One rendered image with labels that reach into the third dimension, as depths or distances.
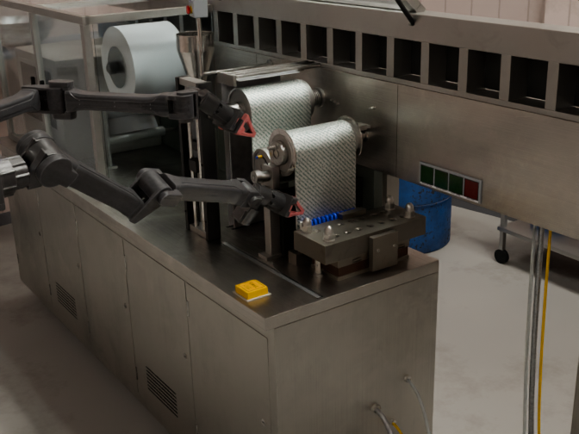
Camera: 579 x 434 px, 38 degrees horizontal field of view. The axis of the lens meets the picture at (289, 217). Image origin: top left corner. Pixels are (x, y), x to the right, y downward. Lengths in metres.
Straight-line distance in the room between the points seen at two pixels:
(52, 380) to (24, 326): 0.60
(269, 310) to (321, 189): 0.47
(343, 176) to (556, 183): 0.72
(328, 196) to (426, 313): 0.49
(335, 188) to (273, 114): 0.32
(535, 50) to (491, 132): 0.27
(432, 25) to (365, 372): 1.06
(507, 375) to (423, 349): 1.13
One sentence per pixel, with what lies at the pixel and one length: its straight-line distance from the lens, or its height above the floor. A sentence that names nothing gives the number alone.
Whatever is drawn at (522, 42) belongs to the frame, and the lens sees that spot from 2.25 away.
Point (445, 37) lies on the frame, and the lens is 2.43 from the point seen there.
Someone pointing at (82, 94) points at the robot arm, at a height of 1.47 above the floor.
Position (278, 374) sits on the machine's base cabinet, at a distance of 2.39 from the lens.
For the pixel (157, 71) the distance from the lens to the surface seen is 3.39.
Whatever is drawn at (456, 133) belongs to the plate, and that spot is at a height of 1.34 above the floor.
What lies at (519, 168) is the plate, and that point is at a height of 1.28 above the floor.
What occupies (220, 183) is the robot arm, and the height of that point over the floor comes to 1.25.
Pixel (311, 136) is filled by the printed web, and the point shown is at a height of 1.30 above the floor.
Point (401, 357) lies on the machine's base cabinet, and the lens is 2.70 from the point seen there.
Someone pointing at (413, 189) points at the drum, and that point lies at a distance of 4.85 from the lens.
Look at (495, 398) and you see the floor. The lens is 3.67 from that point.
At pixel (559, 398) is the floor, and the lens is 3.73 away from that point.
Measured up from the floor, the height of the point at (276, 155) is 1.24.
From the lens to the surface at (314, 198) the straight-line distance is 2.59.
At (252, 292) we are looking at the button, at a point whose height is 0.92.
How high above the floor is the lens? 1.94
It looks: 20 degrees down
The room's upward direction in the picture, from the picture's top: 2 degrees counter-clockwise
